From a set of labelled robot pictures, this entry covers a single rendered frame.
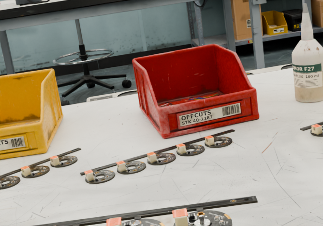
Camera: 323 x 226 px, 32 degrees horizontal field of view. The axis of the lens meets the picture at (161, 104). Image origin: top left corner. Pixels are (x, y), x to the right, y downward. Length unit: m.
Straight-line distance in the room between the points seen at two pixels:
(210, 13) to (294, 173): 4.34
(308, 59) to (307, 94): 0.04
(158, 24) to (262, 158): 4.25
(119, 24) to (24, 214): 4.26
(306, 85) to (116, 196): 0.25
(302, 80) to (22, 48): 4.22
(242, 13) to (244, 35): 0.17
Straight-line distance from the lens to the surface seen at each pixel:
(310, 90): 0.59
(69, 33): 4.68
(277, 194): 0.40
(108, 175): 0.47
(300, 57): 0.58
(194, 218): 0.25
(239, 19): 4.36
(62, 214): 0.42
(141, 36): 4.69
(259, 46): 2.71
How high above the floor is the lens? 0.93
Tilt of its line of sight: 16 degrees down
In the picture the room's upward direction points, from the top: 8 degrees counter-clockwise
